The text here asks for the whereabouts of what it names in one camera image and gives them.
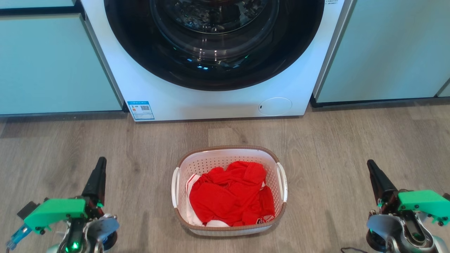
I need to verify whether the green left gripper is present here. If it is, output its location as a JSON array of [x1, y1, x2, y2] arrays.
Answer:
[[23, 157, 107, 235]]

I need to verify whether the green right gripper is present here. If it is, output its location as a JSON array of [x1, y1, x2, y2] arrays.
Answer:
[[367, 160, 450, 226]]

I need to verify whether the large pale green cabinet door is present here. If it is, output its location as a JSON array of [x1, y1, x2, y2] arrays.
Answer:
[[0, 14, 124, 116], [313, 0, 450, 104]]

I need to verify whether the round dark glass washer door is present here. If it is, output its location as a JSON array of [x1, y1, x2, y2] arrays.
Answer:
[[104, 0, 325, 91]]

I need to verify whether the pale green cabinet drawer front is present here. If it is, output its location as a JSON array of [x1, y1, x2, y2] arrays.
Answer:
[[0, 0, 76, 9]]

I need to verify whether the round white filter cover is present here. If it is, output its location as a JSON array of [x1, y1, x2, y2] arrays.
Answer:
[[258, 97, 293, 116]]

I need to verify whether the white front-load washing machine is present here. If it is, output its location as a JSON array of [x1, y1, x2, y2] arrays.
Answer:
[[80, 0, 354, 122]]

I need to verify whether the blue cable connector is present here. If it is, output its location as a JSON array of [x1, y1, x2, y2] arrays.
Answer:
[[5, 223, 32, 251]]

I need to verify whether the blue energy label sticker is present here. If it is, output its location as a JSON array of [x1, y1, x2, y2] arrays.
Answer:
[[127, 101, 155, 121]]

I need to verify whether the white perforated laundry basket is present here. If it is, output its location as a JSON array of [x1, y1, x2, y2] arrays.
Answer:
[[171, 145, 288, 236]]

